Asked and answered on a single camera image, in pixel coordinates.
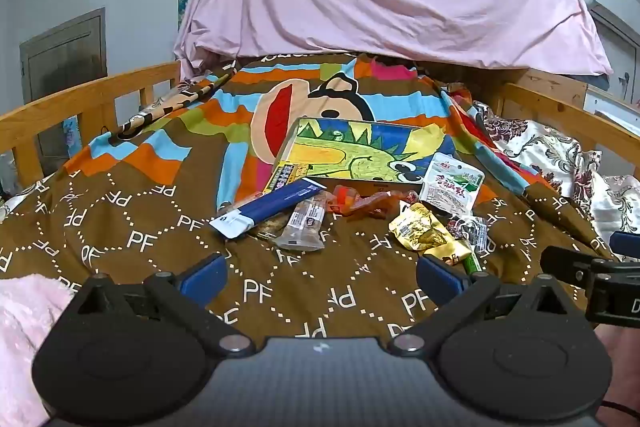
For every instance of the yellow green snack packet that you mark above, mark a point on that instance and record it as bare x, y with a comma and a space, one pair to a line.
289, 177

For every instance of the pink fuzzy blanket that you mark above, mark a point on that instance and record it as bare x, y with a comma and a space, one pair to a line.
25, 332

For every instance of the clear brown snack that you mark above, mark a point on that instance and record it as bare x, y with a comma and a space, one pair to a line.
305, 224

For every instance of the person's right forearm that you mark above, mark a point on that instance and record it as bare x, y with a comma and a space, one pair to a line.
622, 357

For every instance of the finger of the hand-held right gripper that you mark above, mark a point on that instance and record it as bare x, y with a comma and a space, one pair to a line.
565, 259
627, 244

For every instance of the colourful drawing cardboard box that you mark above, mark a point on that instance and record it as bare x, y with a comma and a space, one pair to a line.
360, 152

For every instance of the white floral quilt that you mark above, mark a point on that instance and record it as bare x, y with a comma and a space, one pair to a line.
560, 157

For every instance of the grey door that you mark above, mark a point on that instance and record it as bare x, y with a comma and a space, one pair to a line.
62, 57

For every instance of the gold foil snack packet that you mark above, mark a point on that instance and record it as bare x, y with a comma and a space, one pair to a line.
420, 229

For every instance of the small dark snack packet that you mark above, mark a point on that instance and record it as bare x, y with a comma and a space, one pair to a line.
470, 232

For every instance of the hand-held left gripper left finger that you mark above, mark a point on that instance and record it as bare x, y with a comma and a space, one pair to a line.
205, 274

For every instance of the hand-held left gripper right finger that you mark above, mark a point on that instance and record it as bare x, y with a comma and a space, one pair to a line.
437, 274

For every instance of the blue snack packet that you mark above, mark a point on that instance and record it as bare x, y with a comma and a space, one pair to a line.
272, 207

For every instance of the green stick snack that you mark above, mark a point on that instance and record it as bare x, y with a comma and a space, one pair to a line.
472, 263

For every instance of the white green snack pouch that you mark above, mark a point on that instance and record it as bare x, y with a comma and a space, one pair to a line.
450, 184

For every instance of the orange snack packet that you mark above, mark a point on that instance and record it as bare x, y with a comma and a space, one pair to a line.
346, 198
385, 203

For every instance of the wooden bed rail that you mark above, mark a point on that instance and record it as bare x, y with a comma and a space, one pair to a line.
75, 107
555, 107

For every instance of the spotted beige bolster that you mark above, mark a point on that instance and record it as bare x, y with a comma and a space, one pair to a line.
165, 109

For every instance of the brown cartoon printed blanket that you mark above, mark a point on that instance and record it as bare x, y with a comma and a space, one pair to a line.
165, 207

